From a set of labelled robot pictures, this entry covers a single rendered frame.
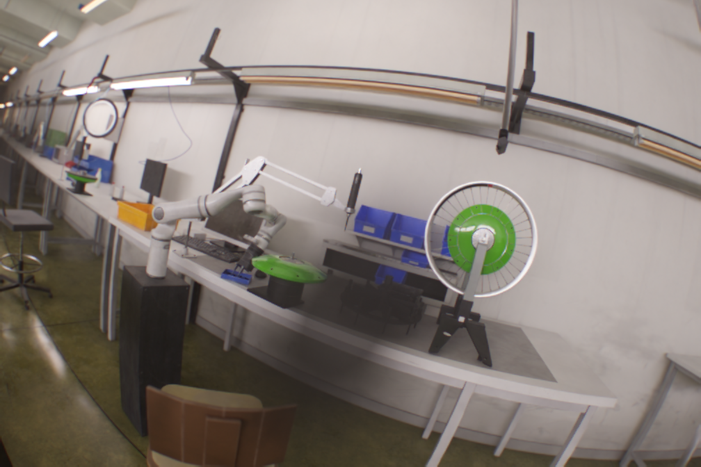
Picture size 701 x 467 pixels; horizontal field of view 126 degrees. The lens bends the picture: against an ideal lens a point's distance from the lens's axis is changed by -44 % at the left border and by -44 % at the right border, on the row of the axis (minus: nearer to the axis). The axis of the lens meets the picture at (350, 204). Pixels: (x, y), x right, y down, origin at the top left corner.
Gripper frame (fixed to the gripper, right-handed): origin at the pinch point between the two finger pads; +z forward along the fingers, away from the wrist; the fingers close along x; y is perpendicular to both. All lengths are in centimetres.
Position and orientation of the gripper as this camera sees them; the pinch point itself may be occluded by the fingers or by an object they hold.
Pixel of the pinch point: (233, 276)
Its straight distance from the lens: 149.7
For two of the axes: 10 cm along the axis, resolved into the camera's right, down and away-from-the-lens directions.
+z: -4.6, 7.9, -4.0
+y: 3.6, 5.8, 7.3
